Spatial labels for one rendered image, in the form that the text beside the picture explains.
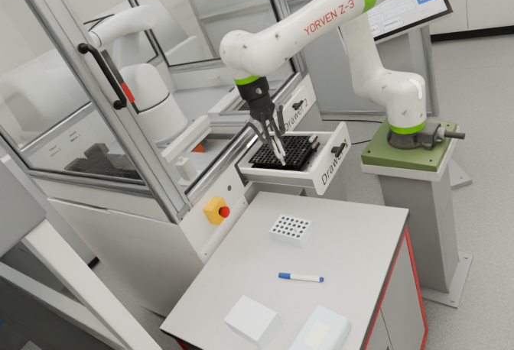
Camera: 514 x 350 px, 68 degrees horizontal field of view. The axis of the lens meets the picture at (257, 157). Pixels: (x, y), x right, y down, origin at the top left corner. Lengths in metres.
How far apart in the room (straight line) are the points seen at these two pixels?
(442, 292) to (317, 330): 1.07
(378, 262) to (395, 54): 1.30
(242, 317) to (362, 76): 0.90
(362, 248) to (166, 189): 0.62
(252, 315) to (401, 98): 0.82
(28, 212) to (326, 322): 0.70
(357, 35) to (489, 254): 1.26
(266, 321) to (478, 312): 1.12
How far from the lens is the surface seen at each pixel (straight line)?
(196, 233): 1.32
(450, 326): 1.92
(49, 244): 0.78
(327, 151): 1.32
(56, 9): 1.06
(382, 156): 1.44
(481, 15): 4.13
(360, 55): 1.41
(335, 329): 1.01
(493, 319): 1.95
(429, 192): 1.52
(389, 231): 1.22
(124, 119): 1.11
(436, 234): 1.68
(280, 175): 1.36
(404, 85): 1.36
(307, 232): 1.25
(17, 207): 0.73
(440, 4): 2.13
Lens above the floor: 1.65
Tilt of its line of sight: 31 degrees down
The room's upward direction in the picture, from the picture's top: 24 degrees counter-clockwise
